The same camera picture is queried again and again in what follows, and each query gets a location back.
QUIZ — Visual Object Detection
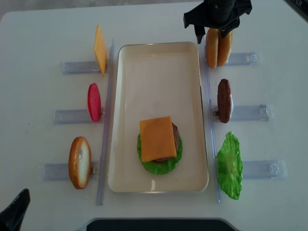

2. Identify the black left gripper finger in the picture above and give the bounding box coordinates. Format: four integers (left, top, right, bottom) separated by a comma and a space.
0, 189, 31, 231

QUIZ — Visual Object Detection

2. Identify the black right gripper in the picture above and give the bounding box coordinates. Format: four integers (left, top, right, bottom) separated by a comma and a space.
183, 0, 252, 44

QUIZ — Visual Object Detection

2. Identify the sesame bun top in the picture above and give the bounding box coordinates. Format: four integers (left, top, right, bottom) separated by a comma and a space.
205, 28, 218, 69

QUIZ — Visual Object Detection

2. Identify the clear holder under bread slice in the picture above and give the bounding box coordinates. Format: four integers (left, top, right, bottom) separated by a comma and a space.
41, 161, 99, 181

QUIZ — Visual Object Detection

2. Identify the upright brown meat patty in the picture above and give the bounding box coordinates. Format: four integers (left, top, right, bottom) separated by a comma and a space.
218, 79, 232, 123

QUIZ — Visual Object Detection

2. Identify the upright white bread slice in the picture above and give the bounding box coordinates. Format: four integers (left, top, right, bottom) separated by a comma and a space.
68, 137, 91, 189

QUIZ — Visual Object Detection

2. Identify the brown meat patty on burger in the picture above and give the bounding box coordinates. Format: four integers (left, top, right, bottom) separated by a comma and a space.
153, 123, 180, 163

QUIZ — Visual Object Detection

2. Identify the clear holder under tomato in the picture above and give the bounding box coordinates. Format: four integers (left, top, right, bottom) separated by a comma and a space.
52, 109, 95, 124

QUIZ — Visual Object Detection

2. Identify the upright yellow cheese slice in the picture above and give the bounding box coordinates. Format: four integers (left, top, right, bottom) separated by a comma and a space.
93, 25, 107, 76

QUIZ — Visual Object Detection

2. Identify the yellow cheese slice on burger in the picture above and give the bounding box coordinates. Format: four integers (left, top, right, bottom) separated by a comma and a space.
140, 116, 177, 162

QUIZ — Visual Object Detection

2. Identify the upright red tomato slice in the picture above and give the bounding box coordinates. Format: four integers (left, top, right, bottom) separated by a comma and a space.
87, 83, 101, 122

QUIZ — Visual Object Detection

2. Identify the clear holder under cheese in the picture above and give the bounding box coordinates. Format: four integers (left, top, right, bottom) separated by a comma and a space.
61, 61, 101, 75

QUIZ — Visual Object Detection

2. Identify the upright green lettuce leaf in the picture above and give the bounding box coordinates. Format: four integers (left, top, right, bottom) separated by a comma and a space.
216, 131, 244, 200

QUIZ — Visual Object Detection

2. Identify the green lettuce leaf on burger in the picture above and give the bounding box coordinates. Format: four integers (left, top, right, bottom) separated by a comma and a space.
137, 134, 183, 175

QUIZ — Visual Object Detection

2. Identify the clear holder under lettuce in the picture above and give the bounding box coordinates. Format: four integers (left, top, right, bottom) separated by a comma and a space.
243, 159, 287, 180

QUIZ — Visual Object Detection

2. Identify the clear holder under buns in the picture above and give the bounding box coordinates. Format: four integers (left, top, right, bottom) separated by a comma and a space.
225, 52, 261, 66

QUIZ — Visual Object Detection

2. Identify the cream rectangular tray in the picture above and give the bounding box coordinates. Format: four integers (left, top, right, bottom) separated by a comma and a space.
108, 42, 208, 193

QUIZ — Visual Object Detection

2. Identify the clear holder under patty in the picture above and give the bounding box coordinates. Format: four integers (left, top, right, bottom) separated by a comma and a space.
211, 103, 274, 123

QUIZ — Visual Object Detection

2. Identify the right long clear rail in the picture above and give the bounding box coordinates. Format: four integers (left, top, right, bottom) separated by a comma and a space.
201, 36, 221, 204

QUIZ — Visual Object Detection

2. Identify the long clear rail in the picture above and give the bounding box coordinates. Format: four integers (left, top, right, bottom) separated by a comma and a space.
96, 39, 116, 206
201, 36, 221, 204

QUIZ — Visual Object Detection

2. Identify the left long clear rail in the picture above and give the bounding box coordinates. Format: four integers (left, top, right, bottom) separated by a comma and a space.
96, 39, 116, 206

